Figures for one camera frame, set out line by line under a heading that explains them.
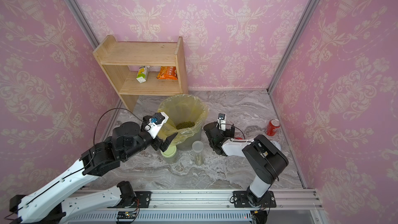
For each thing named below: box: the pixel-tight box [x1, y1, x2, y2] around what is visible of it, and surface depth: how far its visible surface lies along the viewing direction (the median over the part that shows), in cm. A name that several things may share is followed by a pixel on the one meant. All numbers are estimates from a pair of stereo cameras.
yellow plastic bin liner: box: [158, 93, 209, 147], surface depth 83 cm
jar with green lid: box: [160, 145, 177, 165], surface depth 77 cm
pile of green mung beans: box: [175, 121, 195, 130], surface depth 99 cm
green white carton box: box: [136, 65, 151, 84], surface depth 97 cm
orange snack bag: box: [156, 65, 179, 81], surface depth 98 cm
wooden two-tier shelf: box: [93, 34, 189, 112], surface depth 87 cm
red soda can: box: [265, 118, 281, 137], surface depth 91 cm
